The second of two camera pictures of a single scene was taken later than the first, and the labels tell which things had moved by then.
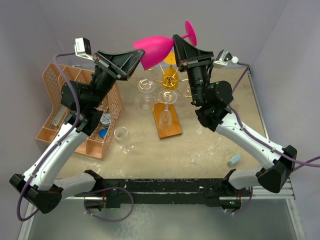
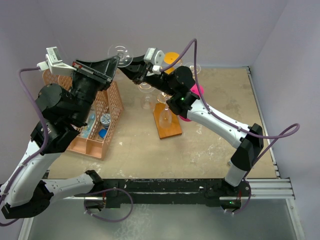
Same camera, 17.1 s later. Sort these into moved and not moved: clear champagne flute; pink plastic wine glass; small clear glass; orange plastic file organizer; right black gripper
Moved: pink plastic wine glass; right black gripper
Not moved: small clear glass; orange plastic file organizer; clear champagne flute
